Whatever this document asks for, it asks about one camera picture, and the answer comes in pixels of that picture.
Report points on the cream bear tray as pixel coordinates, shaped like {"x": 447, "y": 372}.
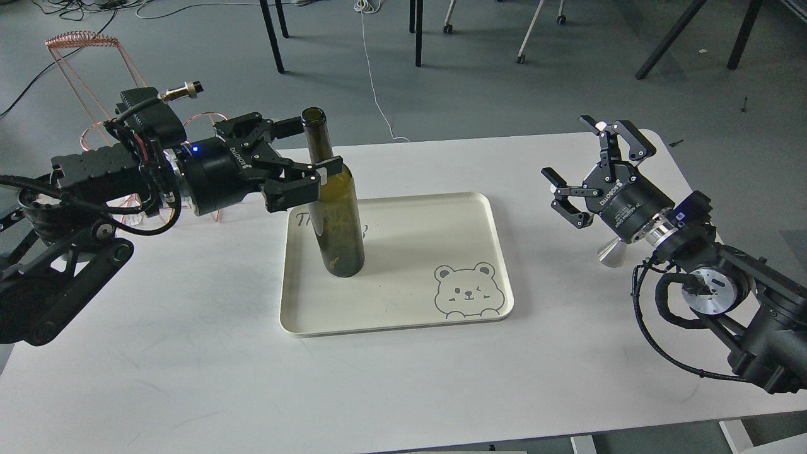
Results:
{"x": 430, "y": 260}

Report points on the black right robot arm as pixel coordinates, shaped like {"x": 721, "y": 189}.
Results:
{"x": 755, "y": 311}

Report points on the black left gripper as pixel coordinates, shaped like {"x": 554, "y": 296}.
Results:
{"x": 220, "y": 171}

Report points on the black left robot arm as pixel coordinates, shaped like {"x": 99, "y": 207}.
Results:
{"x": 70, "y": 253}

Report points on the black desk legs right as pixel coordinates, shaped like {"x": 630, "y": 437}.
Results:
{"x": 682, "y": 28}

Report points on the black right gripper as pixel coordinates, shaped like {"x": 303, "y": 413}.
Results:
{"x": 624, "y": 202}

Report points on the silver metal jigger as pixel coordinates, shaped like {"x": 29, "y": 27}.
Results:
{"x": 612, "y": 254}

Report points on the white chair base with casters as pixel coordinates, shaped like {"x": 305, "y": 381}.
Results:
{"x": 481, "y": 19}

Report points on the dark green wine bottle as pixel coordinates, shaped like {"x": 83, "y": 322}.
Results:
{"x": 335, "y": 217}

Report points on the copper wire bottle rack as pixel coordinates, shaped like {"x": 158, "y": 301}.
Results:
{"x": 82, "y": 82}

